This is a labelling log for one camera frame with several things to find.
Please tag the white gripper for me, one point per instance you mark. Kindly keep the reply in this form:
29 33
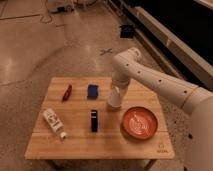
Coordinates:
121 91

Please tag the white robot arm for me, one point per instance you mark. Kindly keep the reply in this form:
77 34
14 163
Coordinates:
194 100

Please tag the black eraser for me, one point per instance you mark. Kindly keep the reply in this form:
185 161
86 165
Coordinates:
94 120

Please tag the blue sponge block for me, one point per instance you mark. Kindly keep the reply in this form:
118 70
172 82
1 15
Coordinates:
92 91

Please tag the orange patterned bowl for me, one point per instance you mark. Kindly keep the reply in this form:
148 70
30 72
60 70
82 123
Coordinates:
140 123

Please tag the wooden folding table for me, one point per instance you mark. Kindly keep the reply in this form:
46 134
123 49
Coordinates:
111 141

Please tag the black box on floor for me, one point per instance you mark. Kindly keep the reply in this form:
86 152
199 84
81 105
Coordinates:
127 31

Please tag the white tube bottle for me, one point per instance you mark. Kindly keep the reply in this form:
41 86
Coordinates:
55 123

